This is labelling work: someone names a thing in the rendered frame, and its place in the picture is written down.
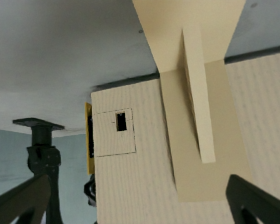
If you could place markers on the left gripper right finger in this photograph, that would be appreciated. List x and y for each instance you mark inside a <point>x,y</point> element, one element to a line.
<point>247,202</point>

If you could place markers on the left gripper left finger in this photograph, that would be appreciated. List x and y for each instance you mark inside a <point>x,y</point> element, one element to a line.
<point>28,201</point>

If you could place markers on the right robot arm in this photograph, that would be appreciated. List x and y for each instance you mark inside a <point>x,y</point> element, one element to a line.
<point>45,158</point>

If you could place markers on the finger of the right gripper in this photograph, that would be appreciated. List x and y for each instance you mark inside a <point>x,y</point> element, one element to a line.
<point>87,192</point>
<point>93,189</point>

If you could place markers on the black mortise lock with brass faceplate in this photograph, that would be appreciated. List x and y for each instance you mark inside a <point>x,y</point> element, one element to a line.
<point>89,135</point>

